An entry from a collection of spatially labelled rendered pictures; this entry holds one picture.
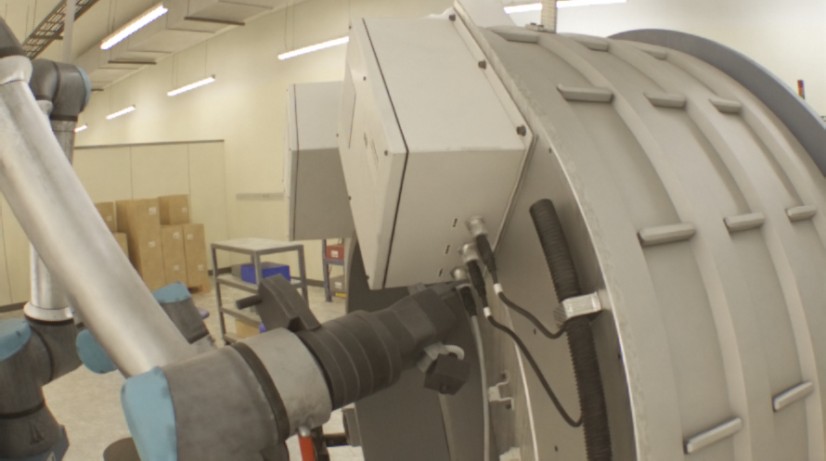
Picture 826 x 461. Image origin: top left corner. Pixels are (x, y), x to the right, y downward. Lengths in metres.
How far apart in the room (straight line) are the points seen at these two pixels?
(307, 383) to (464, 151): 0.23
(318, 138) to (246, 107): 8.45
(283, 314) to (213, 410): 0.13
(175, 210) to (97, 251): 7.99
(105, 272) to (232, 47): 9.59
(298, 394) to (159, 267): 7.53
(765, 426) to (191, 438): 0.46
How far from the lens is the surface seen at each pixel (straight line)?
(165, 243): 7.98
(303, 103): 1.15
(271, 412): 0.43
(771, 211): 0.60
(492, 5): 1.06
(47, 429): 1.31
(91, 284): 0.55
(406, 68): 0.58
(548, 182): 0.49
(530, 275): 0.54
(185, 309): 1.10
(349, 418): 1.59
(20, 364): 1.25
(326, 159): 1.11
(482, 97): 0.56
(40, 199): 0.56
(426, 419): 1.46
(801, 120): 0.80
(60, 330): 1.34
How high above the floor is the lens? 1.64
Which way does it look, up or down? 4 degrees down
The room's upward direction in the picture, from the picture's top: 3 degrees counter-clockwise
